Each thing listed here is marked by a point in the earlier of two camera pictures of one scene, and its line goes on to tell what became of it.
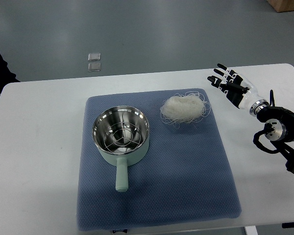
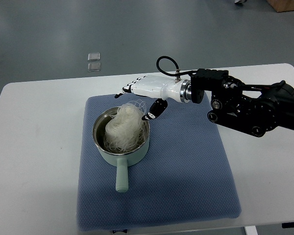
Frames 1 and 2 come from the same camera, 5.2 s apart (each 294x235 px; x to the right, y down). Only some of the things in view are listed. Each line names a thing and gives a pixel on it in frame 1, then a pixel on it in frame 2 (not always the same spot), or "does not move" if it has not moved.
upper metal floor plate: (94, 57) does not move
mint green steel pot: (121, 135) does not move
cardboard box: (280, 6) does not move
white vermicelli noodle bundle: (189, 107) to (124, 129)
